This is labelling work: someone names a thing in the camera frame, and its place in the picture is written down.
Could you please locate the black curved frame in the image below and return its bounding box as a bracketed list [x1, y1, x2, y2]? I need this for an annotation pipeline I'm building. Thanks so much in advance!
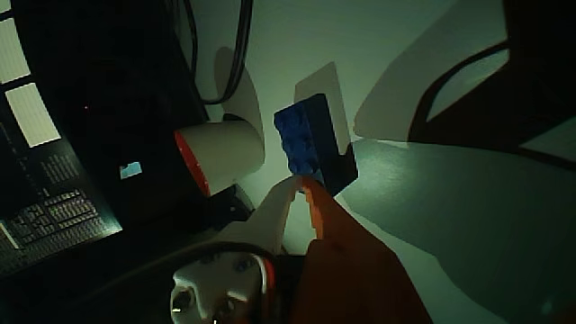
[407, 0, 576, 170]

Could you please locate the blue toy brick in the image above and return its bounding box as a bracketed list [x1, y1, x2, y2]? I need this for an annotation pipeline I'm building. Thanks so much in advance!
[273, 93, 360, 198]

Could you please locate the thick black cable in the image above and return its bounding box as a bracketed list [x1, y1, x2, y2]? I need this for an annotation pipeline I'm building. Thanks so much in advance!
[179, 0, 255, 106]

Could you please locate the black device with white panels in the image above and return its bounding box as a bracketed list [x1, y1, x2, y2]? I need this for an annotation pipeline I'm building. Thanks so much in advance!
[0, 0, 253, 280]

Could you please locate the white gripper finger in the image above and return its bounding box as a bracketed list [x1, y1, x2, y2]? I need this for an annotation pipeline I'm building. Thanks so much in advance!
[170, 175, 302, 324]

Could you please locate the white cup with red inside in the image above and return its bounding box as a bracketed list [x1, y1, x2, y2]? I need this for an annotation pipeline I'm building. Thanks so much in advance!
[174, 118, 266, 198]

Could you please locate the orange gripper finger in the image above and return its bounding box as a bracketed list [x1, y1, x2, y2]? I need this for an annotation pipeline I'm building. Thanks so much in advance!
[287, 175, 434, 324]

